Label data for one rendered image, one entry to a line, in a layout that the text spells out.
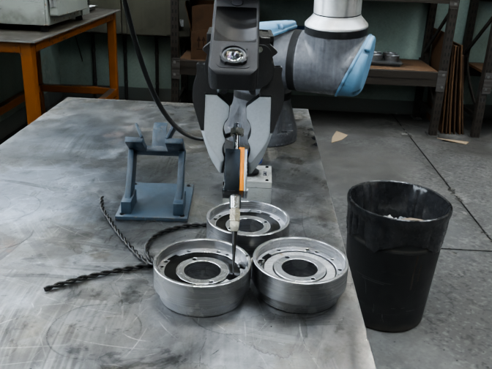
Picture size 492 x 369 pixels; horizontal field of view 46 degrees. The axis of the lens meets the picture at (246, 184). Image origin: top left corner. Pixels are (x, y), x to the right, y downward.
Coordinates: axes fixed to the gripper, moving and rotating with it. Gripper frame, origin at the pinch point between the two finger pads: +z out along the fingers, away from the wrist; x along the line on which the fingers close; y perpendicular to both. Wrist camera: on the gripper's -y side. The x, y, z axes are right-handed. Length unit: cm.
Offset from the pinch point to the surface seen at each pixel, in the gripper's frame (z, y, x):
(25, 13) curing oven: 8, 209, 94
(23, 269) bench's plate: 13.2, -1.8, 24.1
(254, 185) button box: 9.4, 17.0, -3.0
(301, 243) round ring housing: 9.8, 0.2, -8.1
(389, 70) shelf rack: 49, 334, -106
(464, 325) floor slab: 93, 104, -82
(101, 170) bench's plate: 13.3, 31.0, 22.2
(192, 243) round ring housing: 9.5, -1.0, 4.7
